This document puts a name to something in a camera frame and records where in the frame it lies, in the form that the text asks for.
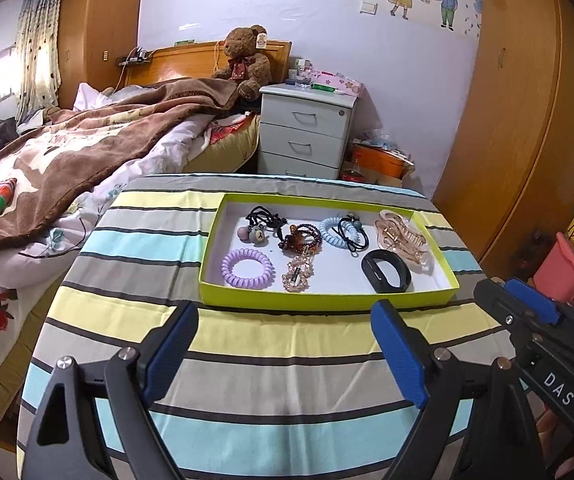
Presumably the rhinestone hair clip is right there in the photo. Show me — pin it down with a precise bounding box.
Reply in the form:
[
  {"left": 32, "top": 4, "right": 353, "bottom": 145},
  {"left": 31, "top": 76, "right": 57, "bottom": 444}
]
[{"left": 281, "top": 249, "right": 315, "bottom": 292}]

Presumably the brown plush blanket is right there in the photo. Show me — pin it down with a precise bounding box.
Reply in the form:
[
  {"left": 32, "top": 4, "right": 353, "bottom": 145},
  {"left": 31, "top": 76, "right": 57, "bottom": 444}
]
[{"left": 0, "top": 78, "right": 237, "bottom": 250}]

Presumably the green shallow box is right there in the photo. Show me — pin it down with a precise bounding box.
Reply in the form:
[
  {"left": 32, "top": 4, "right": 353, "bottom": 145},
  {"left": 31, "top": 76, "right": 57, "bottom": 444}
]
[{"left": 199, "top": 193, "right": 460, "bottom": 313}]

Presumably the black bear hair tie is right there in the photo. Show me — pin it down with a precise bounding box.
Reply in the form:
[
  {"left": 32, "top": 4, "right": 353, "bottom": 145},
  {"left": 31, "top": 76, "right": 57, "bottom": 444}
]
[{"left": 235, "top": 204, "right": 288, "bottom": 246}]

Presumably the white bedside drawer cabinet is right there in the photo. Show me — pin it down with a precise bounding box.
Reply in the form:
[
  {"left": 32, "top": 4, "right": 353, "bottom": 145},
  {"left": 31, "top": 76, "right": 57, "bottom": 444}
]
[{"left": 258, "top": 84, "right": 357, "bottom": 179}]

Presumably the purple spiral hair tie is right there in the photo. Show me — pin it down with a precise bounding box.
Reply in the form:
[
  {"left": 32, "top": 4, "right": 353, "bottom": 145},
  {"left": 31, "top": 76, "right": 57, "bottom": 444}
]
[{"left": 219, "top": 247, "right": 276, "bottom": 290}]

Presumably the cola bottle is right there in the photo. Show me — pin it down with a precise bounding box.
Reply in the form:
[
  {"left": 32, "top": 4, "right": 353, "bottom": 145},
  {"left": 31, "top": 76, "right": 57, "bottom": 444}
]
[{"left": 341, "top": 169, "right": 365, "bottom": 182}]

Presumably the light blue spiral hair tie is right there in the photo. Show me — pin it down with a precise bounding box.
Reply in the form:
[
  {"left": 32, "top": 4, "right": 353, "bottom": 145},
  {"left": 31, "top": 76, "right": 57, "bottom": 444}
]
[{"left": 317, "top": 216, "right": 351, "bottom": 250}]

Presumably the brown teddy bear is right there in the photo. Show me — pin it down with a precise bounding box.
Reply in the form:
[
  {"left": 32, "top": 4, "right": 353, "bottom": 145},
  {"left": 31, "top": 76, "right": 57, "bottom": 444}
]
[{"left": 212, "top": 25, "right": 272, "bottom": 101}]

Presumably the black ball hair tie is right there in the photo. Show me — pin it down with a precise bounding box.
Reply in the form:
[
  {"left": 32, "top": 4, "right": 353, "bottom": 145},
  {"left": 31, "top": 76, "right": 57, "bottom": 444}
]
[{"left": 330, "top": 212, "right": 371, "bottom": 258}]

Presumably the dark beaded bracelet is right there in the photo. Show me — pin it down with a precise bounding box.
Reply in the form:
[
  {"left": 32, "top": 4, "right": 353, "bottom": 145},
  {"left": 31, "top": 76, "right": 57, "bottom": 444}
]
[{"left": 277, "top": 222, "right": 323, "bottom": 255}]

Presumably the power strip on headboard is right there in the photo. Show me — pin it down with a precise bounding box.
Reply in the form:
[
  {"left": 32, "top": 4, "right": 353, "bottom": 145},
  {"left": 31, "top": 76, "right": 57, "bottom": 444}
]
[{"left": 116, "top": 47, "right": 153, "bottom": 67}]

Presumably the pink tissue box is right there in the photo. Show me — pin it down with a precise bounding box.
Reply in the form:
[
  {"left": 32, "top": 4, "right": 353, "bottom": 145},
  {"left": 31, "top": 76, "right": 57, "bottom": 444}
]
[{"left": 310, "top": 70, "right": 364, "bottom": 98}]

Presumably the clear gold hair claw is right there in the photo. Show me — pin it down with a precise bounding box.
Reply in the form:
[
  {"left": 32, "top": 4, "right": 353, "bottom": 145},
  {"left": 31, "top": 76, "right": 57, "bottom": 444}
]
[{"left": 374, "top": 209, "right": 433, "bottom": 274}]

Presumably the floral curtain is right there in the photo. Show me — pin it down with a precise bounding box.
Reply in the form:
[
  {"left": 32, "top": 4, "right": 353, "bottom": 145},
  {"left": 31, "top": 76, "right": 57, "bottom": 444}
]
[{"left": 14, "top": 0, "right": 62, "bottom": 122}]

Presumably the tall wooden wardrobe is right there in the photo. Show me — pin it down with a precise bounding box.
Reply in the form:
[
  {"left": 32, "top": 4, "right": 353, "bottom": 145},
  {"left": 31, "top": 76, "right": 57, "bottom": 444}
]
[{"left": 58, "top": 0, "right": 141, "bottom": 108}]

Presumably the large wooden wardrobe right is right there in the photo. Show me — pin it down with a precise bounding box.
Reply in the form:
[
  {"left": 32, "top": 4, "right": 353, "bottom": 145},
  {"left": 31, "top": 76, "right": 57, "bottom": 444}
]
[{"left": 433, "top": 0, "right": 574, "bottom": 278}]

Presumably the orange basket with clutter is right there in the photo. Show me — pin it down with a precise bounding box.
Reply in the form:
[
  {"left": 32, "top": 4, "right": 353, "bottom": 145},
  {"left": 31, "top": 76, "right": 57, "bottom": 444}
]
[{"left": 351, "top": 134, "right": 415, "bottom": 180}]

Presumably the pink plastic bucket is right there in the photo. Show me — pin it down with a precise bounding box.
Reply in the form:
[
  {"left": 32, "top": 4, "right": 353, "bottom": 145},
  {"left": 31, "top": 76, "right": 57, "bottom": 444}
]
[{"left": 533, "top": 233, "right": 574, "bottom": 306}]

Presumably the wooden headboard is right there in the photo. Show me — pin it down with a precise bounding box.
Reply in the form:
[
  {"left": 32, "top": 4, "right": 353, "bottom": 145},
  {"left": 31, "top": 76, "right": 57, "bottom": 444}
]
[{"left": 124, "top": 40, "right": 291, "bottom": 86}]

